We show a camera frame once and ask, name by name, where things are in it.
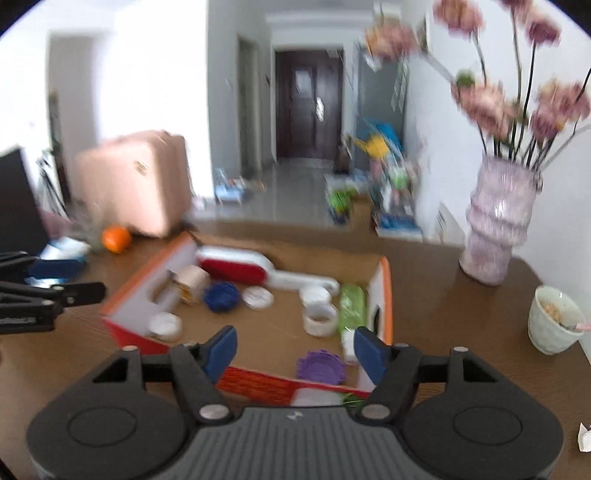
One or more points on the dark brown entrance door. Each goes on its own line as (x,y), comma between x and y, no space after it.
(309,103)

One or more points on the crumpled white tissue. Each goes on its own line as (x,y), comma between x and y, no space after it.
(584,438)

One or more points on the pink textured vase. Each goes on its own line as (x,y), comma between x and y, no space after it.
(499,215)

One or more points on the red cardboard box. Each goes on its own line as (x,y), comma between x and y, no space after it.
(269,340)

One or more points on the small beige cube box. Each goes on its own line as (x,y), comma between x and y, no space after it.
(191,282)

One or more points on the blue gear lid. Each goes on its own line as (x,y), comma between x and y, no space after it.
(221,297)

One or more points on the white ridged cap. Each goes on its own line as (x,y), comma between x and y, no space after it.
(257,298)

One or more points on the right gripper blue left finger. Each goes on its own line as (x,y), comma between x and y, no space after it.
(218,352)

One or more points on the small white round device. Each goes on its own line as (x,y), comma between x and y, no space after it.
(164,326)

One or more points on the blue yellow toy pile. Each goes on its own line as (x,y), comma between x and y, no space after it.
(382,141)

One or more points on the orange fruit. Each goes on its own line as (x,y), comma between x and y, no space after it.
(116,239)

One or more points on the pink suitcase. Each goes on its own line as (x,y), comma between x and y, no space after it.
(140,182)

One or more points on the green plastic bottle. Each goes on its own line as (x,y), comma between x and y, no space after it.
(352,315)

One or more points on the purple gear lid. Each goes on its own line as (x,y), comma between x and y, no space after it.
(321,367)

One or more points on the white jar lid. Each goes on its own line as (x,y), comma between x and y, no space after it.
(314,295)

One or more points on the clear plastic jar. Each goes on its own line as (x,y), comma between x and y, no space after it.
(313,397)

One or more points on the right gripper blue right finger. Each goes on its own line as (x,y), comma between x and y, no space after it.
(372,353)

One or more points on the pale green bowl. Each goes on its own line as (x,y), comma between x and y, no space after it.
(550,310)

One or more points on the blue tissue pack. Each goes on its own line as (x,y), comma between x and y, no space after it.
(60,258)

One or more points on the black paper bag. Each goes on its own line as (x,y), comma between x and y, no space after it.
(21,226)

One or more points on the grey refrigerator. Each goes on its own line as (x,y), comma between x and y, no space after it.
(382,92)

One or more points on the dried pink roses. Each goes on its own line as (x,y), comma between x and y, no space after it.
(523,129)

